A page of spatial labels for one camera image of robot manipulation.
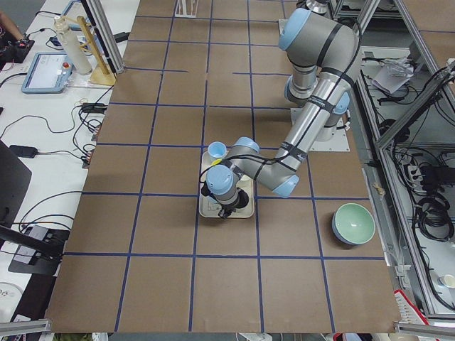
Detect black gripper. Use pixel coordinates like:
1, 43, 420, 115
215, 191, 249, 217

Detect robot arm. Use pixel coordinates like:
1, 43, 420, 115
201, 8, 362, 218

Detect blue cup far left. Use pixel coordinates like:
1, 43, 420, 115
207, 141, 228, 161

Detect cream plastic tray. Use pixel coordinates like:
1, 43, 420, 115
198, 151, 255, 218

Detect green ceramic bowl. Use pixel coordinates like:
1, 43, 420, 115
332, 202, 375, 245

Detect wooden mug tree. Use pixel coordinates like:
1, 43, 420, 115
62, 16, 115, 86

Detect black power adapter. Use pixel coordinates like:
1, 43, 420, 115
9, 145, 38, 158

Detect teach pendant tablet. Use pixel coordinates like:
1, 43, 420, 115
21, 53, 73, 94

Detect white tall bottle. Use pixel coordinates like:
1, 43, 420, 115
54, 16, 92, 75

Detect white wire cup rack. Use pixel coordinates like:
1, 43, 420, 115
174, 0, 199, 18

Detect aluminium frame post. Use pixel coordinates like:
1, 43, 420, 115
81, 0, 124, 74

